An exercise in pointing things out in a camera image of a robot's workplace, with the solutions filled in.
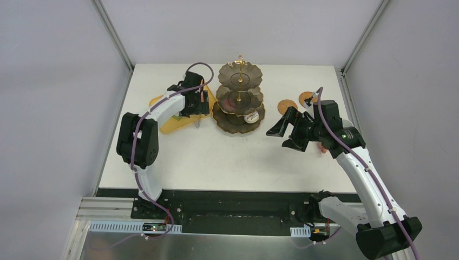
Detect white glazed donut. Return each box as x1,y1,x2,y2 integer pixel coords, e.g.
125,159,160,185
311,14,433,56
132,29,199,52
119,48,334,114
244,111,259,124

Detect yellow serving tray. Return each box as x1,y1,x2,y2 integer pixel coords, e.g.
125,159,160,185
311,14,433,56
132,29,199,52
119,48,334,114
160,86,216,134

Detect pink frosted donut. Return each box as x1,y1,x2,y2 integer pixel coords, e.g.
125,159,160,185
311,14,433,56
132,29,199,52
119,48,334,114
222,100,249,113

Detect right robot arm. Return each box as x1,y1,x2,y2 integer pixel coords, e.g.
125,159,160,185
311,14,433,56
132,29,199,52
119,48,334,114
266,100,422,259

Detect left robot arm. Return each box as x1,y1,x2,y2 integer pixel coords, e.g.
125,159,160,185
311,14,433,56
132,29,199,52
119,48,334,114
116,71,209,219

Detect orange ceramic cup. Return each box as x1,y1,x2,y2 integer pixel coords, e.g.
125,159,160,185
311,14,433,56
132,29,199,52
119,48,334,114
317,143,327,154

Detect woven round coaster left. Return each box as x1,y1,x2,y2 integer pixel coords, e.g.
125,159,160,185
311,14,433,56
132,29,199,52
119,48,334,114
277,99,298,115

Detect woven round coaster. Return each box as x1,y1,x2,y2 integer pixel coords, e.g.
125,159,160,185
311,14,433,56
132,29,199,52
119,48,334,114
298,92,318,108
277,99,298,115

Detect green layered cake piece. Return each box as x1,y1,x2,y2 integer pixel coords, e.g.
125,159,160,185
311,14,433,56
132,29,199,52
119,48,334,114
172,113,182,121

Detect woven round coaster right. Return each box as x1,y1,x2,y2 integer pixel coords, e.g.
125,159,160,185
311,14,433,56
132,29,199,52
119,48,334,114
298,92,318,108

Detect three tier dark cake stand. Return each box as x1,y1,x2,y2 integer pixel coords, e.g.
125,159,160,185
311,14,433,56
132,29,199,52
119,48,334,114
212,55,265,134

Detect black mounting base plate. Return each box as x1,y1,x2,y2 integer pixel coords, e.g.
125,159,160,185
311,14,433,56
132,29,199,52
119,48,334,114
130,190,332,236

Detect left aluminium frame post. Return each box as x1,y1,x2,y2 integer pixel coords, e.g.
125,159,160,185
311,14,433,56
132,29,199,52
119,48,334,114
91,0,135,74

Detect aluminium frame post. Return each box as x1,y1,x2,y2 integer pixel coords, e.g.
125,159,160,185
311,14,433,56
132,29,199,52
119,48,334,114
341,0,392,76
91,0,135,74

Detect right aluminium frame post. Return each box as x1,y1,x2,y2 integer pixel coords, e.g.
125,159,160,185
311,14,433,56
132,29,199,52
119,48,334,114
341,0,392,76

